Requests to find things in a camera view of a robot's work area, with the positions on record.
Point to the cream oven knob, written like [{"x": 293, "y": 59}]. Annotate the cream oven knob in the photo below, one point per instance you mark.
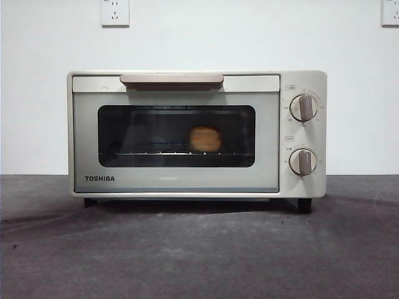
[
  {"x": 304, "y": 108},
  {"x": 303, "y": 161}
]

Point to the golden brown bread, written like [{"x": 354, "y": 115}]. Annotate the golden brown bread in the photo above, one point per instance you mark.
[{"x": 205, "y": 139}]

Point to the white wall socket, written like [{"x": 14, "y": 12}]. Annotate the white wall socket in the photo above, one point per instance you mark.
[
  {"x": 115, "y": 14},
  {"x": 391, "y": 14}
]

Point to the cream Toshiba toaster oven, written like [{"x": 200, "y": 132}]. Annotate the cream Toshiba toaster oven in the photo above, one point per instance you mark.
[{"x": 307, "y": 188}]

